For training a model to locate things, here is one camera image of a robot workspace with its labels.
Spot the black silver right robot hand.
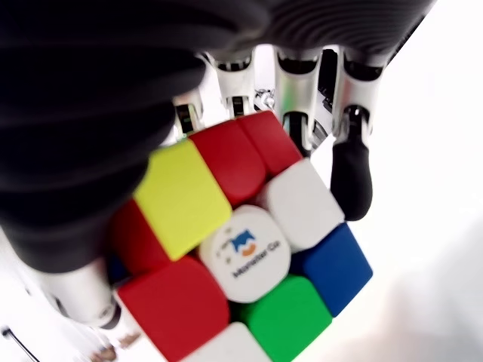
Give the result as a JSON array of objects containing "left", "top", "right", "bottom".
[{"left": 0, "top": 0, "right": 438, "bottom": 333}]

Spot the multicolour Rubik's cube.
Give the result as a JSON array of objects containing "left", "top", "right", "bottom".
[{"left": 107, "top": 111, "right": 374, "bottom": 362}]

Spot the long black pole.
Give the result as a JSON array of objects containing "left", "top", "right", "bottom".
[{"left": 2, "top": 327, "right": 37, "bottom": 357}]

